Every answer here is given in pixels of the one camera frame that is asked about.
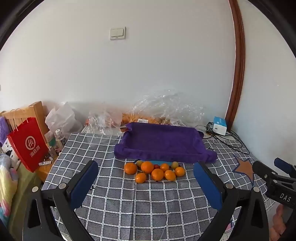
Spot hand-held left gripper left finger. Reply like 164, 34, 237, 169
22, 160, 99, 241

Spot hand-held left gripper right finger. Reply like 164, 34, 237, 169
193, 161, 270, 241

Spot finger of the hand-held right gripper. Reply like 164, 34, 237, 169
252, 161, 281, 186
274, 158, 296, 179

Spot purple towel covered tray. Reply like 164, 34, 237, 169
114, 122, 218, 164

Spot person's right hand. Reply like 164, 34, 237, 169
271, 204, 287, 241

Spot wooden side table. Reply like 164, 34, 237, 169
38, 151, 60, 182

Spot white capped bottle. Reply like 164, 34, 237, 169
55, 129, 67, 151

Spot blue plastic sheet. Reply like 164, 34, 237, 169
134, 159, 173, 166

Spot grey checkered tablecloth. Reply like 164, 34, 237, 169
42, 132, 278, 241

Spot blue white tissue pack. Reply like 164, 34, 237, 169
213, 116, 228, 136

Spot small clear plastic bag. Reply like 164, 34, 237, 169
88, 109, 123, 138

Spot white plastic bag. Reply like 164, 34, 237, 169
45, 102, 84, 139

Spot red paper bag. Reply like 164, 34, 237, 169
7, 109, 49, 172

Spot colourful blanket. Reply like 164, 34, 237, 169
0, 154, 23, 232

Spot black white patterned bag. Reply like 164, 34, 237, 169
1, 139, 20, 167

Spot wooden chair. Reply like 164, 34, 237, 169
1, 101, 48, 139

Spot pile of bagged oranges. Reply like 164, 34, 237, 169
121, 113, 171, 126

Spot large clear plastic bag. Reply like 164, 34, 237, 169
122, 89, 206, 127

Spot purple fuzzy cloth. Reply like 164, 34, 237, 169
0, 117, 11, 144

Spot black cables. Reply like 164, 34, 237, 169
205, 122, 250, 156

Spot brown wooden door frame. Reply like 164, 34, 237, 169
226, 0, 245, 130

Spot white light switch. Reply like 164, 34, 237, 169
110, 27, 126, 40

